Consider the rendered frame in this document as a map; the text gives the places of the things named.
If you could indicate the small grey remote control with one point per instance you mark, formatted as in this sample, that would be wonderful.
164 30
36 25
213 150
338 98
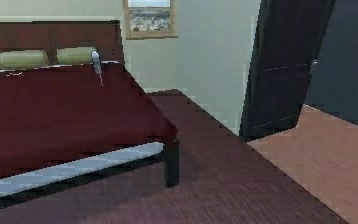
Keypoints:
96 62

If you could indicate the wood framed window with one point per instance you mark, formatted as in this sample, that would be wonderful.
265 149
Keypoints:
150 18

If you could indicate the dark red bed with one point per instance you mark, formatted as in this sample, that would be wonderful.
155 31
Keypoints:
70 113

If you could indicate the black room door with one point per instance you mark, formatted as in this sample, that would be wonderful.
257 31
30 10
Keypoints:
280 70

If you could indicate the pale green pillow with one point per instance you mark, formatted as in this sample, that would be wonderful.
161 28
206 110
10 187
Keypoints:
74 55
21 59

